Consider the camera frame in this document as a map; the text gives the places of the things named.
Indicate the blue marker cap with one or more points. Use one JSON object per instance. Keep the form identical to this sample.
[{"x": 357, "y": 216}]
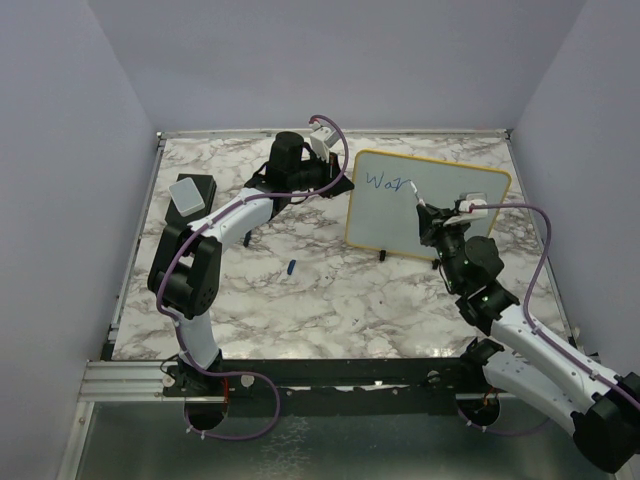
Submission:
[{"x": 291, "y": 267}]

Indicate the grey whiteboard eraser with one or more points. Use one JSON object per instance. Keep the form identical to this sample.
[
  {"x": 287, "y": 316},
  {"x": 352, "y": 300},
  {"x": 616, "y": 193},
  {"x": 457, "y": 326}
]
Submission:
[{"x": 186, "y": 197}]

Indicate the aluminium extrusion rail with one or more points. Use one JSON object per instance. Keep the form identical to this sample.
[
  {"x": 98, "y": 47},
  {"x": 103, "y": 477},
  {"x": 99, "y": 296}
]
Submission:
[{"x": 121, "y": 381}]

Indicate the black box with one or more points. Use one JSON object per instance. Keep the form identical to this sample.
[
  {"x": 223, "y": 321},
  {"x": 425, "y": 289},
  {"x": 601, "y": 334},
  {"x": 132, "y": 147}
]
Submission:
[{"x": 207, "y": 186}]

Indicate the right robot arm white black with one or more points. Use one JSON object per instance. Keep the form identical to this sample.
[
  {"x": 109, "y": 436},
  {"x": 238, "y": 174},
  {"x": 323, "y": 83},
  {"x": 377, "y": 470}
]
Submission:
[{"x": 596, "y": 406}]

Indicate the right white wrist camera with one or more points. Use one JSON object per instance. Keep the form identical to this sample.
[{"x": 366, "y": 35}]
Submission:
[{"x": 468, "y": 208}]

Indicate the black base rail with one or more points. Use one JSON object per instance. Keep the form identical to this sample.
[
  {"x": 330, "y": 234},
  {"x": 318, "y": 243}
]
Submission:
[{"x": 339, "y": 387}]

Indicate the white whiteboard marker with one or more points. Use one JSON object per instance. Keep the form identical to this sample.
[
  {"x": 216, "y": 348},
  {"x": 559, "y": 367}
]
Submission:
[{"x": 419, "y": 199}]

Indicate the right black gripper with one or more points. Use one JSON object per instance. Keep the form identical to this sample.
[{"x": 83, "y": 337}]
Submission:
[{"x": 438, "y": 216}]

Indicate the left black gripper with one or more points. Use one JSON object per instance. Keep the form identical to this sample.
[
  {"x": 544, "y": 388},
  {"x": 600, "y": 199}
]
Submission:
[{"x": 331, "y": 169}]

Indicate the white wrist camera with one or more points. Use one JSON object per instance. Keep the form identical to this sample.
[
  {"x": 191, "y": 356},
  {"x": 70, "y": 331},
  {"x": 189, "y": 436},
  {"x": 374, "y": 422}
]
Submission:
[
  {"x": 322, "y": 139},
  {"x": 468, "y": 208}
]

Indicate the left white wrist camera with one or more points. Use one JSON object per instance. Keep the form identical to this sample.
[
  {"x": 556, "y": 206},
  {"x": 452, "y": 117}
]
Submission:
[{"x": 322, "y": 139}]

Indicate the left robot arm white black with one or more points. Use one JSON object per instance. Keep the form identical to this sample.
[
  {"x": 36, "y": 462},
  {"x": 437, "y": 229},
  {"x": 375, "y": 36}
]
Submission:
[{"x": 185, "y": 272}]

